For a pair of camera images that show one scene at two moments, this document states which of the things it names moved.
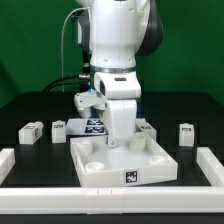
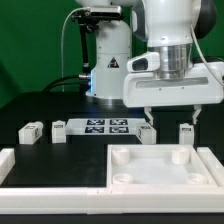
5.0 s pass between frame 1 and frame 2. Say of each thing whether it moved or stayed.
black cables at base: stayed
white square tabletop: moved
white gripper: moved
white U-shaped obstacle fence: stayed
